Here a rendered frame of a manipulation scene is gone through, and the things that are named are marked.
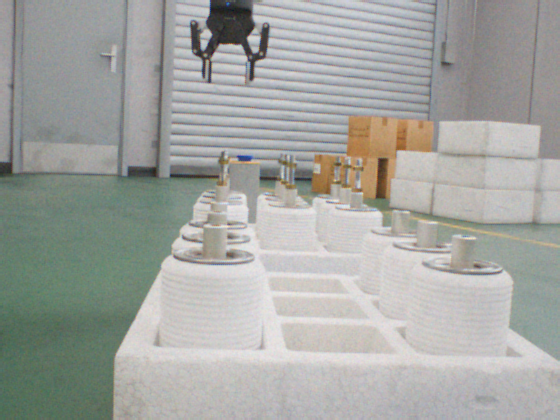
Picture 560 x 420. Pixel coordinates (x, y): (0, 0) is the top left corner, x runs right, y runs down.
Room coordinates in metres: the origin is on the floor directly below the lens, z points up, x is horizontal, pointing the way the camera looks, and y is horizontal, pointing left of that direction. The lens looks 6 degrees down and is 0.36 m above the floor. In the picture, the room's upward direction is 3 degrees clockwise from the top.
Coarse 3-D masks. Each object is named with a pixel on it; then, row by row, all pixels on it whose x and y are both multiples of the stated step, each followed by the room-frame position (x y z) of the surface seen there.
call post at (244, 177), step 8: (232, 168) 1.54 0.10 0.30; (240, 168) 1.54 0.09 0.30; (248, 168) 1.54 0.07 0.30; (256, 168) 1.54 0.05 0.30; (232, 176) 1.54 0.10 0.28; (240, 176) 1.54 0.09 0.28; (248, 176) 1.54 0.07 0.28; (256, 176) 1.54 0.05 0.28; (232, 184) 1.54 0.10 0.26; (240, 184) 1.54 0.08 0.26; (248, 184) 1.54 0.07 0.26; (256, 184) 1.54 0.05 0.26; (248, 192) 1.54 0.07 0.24; (256, 192) 1.54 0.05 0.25; (248, 200) 1.54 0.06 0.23; (256, 200) 1.54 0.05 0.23; (248, 208) 1.54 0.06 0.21; (256, 208) 1.54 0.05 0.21; (248, 216) 1.54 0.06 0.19
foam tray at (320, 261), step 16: (256, 240) 1.22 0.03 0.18; (272, 256) 1.10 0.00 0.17; (288, 256) 1.10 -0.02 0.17; (304, 256) 1.10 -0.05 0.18; (320, 256) 1.10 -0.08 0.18; (336, 256) 1.10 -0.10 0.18; (352, 256) 1.11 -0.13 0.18; (304, 272) 1.10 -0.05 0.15; (320, 272) 1.10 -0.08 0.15; (336, 272) 1.10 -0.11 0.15; (352, 272) 1.10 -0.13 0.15
